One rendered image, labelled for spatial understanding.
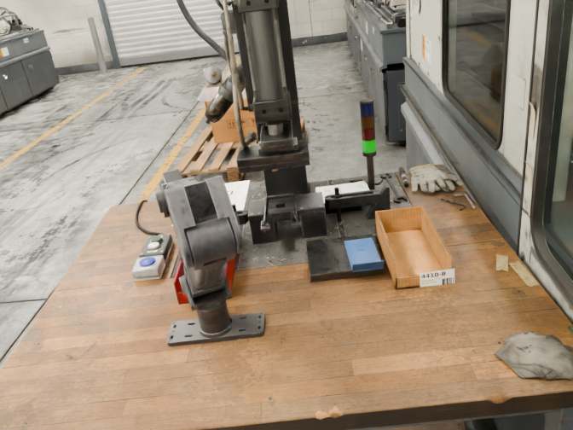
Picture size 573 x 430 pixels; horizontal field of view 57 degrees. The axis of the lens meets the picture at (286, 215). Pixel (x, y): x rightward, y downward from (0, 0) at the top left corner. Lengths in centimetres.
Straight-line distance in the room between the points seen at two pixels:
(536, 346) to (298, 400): 42
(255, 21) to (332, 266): 58
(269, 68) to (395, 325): 63
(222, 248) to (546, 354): 58
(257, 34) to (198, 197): 52
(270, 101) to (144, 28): 973
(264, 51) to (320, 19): 927
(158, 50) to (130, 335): 993
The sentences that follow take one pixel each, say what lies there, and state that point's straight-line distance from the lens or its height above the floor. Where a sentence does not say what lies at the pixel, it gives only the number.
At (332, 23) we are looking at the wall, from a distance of 1053.
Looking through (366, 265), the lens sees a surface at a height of 94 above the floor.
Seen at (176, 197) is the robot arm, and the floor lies 127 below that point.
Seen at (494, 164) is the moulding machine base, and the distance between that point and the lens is 162.
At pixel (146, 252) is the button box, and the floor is 93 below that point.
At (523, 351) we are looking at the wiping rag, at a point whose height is 92.
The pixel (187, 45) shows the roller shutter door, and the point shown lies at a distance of 1079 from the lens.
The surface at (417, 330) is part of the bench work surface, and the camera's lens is 107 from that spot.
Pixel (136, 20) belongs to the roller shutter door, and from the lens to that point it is 1098.
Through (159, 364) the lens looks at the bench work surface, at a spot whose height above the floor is 90.
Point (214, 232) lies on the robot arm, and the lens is 79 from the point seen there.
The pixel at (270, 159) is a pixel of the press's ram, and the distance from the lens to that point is 131.
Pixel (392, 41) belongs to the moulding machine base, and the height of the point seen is 88.
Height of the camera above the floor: 158
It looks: 26 degrees down
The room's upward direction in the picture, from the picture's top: 8 degrees counter-clockwise
